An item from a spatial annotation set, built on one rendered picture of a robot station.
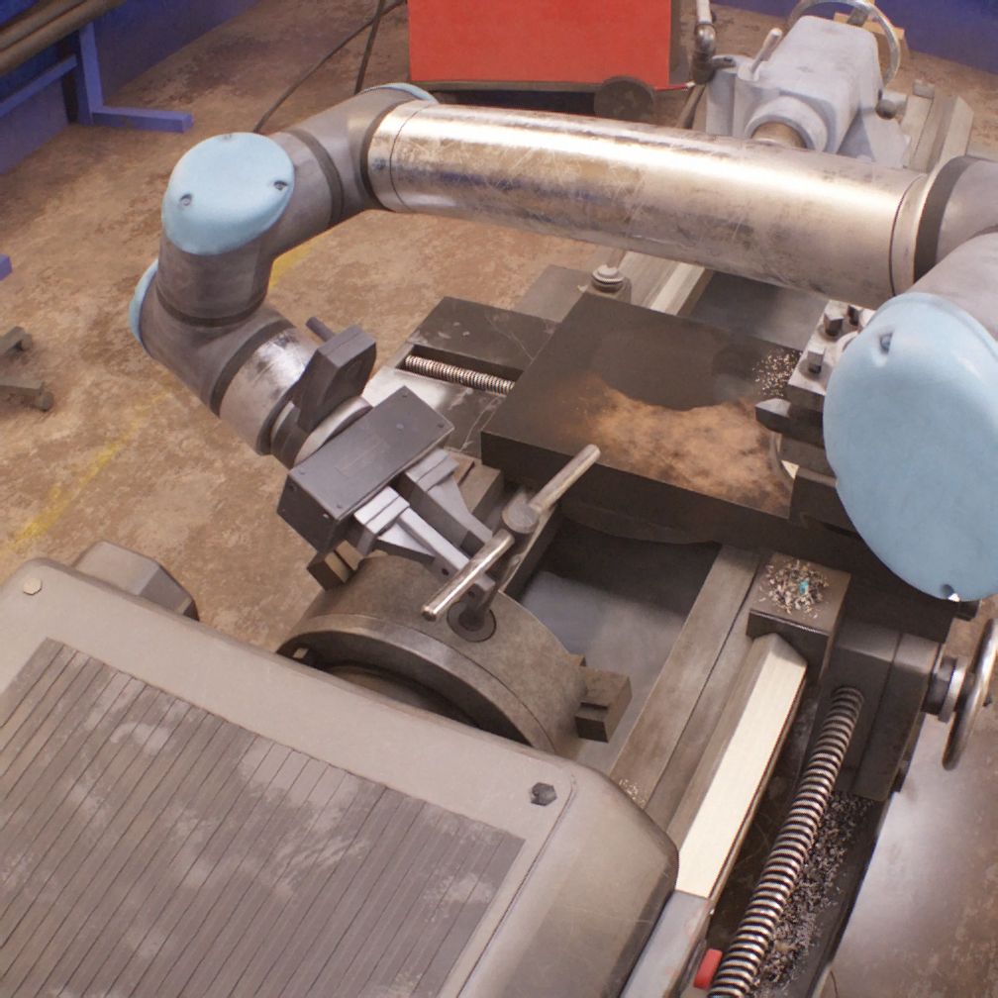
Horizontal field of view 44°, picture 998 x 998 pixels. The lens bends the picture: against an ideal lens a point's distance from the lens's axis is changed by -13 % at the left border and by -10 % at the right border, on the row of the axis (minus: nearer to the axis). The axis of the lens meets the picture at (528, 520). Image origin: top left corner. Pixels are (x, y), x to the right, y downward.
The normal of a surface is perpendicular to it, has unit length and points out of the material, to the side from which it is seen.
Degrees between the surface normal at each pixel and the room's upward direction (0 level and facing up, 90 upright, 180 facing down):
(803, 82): 0
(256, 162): 22
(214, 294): 107
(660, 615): 12
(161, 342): 86
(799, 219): 64
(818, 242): 78
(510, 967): 37
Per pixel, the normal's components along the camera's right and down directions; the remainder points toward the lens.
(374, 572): -0.34, -0.78
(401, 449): 0.33, -0.57
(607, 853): 0.64, -0.32
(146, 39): 0.92, 0.27
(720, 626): 0.00, -0.73
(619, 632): -0.09, -0.58
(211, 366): -0.33, 0.18
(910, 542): -0.76, 0.44
